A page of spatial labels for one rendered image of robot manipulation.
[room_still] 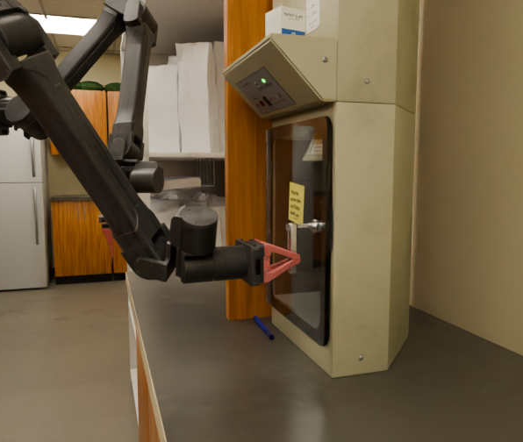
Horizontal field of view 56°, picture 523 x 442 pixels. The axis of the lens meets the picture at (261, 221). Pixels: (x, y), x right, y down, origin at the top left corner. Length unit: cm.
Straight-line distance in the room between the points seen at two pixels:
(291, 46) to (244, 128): 38
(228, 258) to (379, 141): 32
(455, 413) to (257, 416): 30
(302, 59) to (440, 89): 58
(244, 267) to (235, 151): 41
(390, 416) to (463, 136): 69
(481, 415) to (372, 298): 24
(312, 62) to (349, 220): 26
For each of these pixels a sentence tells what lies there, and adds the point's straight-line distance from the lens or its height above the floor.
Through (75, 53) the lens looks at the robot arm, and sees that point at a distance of 142.
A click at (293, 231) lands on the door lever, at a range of 85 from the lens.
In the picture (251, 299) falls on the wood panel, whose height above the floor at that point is 99.
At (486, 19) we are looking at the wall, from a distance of 124.
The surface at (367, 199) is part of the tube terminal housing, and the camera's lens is 85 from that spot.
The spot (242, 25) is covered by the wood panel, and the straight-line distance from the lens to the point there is 119.
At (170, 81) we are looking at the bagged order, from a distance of 218.
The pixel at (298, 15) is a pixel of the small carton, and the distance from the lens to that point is 90.
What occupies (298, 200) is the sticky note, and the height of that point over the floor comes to 124.
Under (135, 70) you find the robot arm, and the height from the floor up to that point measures 154.
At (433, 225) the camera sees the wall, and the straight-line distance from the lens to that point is 132.
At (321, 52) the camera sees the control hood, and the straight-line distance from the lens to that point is 83.
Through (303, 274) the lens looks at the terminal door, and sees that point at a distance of 93.
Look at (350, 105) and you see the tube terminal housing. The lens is 84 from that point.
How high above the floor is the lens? 130
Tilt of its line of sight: 6 degrees down
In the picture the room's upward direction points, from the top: straight up
